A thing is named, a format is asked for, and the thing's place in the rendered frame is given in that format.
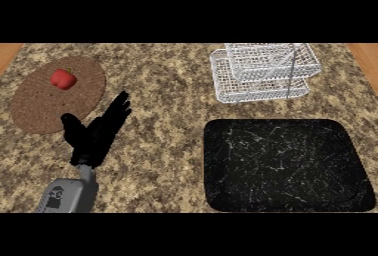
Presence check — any brown round placemat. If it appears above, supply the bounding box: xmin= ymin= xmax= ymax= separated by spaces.
xmin=8 ymin=56 xmax=107 ymax=135

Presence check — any black marbled square tray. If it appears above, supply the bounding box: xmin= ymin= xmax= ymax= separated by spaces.
xmin=202 ymin=118 xmax=378 ymax=213

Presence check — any white wire tiered basket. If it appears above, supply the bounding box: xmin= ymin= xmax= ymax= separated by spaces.
xmin=208 ymin=43 xmax=323 ymax=104

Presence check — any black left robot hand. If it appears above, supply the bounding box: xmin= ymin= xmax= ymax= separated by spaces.
xmin=59 ymin=90 xmax=132 ymax=169

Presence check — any red bell pepper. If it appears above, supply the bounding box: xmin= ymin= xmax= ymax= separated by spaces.
xmin=48 ymin=67 xmax=78 ymax=91

